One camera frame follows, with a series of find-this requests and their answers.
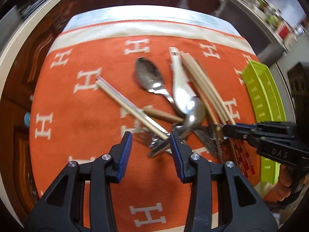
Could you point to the right hand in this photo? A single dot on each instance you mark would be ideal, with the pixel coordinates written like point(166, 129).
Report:
point(283, 187)

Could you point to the steel refrigerator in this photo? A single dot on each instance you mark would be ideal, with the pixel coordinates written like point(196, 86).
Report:
point(265, 43)

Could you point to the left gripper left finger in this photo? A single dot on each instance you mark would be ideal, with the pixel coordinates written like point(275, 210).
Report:
point(119, 153)

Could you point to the green plastic utensil tray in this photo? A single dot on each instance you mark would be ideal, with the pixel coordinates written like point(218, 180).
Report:
point(268, 107)

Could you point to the large steel soup spoon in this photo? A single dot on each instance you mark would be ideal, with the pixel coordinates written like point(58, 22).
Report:
point(194, 117)

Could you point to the cream chopstick red striped end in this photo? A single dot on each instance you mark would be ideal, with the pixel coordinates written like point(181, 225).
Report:
point(132, 109)

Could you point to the silver steel fork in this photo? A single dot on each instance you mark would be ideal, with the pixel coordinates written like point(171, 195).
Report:
point(156, 145)

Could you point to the steel spoon round bowl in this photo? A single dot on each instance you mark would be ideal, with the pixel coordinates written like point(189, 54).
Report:
point(150, 78)

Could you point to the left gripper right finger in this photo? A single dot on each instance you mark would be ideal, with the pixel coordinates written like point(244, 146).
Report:
point(181, 154)

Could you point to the white ceramic soup spoon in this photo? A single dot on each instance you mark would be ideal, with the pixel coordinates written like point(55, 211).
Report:
point(182, 92)

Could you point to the orange blanket with H pattern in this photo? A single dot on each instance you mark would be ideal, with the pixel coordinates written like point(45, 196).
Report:
point(71, 119)

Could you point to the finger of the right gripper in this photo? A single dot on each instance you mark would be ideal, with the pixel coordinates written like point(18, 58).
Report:
point(239, 131)

